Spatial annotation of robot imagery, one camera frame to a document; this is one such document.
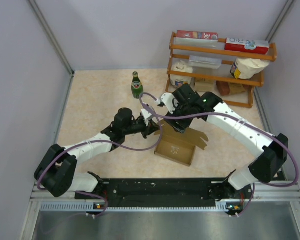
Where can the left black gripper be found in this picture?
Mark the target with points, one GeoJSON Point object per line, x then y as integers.
{"type": "Point", "coordinates": [152, 128]}

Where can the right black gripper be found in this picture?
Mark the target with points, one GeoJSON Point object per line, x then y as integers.
{"type": "Point", "coordinates": [178, 125]}

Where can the brown cardboard box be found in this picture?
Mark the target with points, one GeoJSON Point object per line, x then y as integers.
{"type": "Point", "coordinates": [180, 147]}

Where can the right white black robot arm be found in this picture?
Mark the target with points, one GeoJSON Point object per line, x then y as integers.
{"type": "Point", "coordinates": [269, 151]}

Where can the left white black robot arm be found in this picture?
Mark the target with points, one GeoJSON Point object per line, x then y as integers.
{"type": "Point", "coordinates": [57, 171]}

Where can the red foil box left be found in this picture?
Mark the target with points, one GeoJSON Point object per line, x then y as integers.
{"type": "Point", "coordinates": [197, 35]}

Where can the red white box right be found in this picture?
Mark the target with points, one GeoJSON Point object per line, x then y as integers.
{"type": "Point", "coordinates": [247, 46]}

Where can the green glass bottle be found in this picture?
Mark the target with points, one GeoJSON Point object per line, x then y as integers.
{"type": "Point", "coordinates": [136, 85]}

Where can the tan cardboard block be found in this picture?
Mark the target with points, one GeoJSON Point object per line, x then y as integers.
{"type": "Point", "coordinates": [203, 84]}

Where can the brown brick block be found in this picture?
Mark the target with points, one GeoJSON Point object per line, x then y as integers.
{"type": "Point", "coordinates": [223, 88]}

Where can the crumpled brown paper bag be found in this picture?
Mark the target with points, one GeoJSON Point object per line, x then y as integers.
{"type": "Point", "coordinates": [236, 88]}

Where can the clear plastic container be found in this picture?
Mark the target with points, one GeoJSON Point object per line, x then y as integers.
{"type": "Point", "coordinates": [204, 62]}

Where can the large white bag right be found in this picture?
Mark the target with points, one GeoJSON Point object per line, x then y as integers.
{"type": "Point", "coordinates": [246, 68]}

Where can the wooden shelf rack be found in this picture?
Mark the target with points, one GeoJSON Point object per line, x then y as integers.
{"type": "Point", "coordinates": [221, 74]}

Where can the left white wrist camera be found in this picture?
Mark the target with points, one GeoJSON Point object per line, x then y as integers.
{"type": "Point", "coordinates": [147, 115]}

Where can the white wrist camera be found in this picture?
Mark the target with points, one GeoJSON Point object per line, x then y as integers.
{"type": "Point", "coordinates": [168, 100]}
{"type": "Point", "coordinates": [147, 115]}

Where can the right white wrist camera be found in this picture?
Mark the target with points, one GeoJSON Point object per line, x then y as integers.
{"type": "Point", "coordinates": [168, 100]}

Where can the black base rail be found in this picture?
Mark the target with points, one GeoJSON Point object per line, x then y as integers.
{"type": "Point", "coordinates": [167, 192]}

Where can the aluminium corner frame post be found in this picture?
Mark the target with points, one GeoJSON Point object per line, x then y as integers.
{"type": "Point", "coordinates": [50, 35]}

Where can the right aluminium frame post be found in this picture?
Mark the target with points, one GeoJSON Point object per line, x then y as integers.
{"type": "Point", "coordinates": [288, 6]}

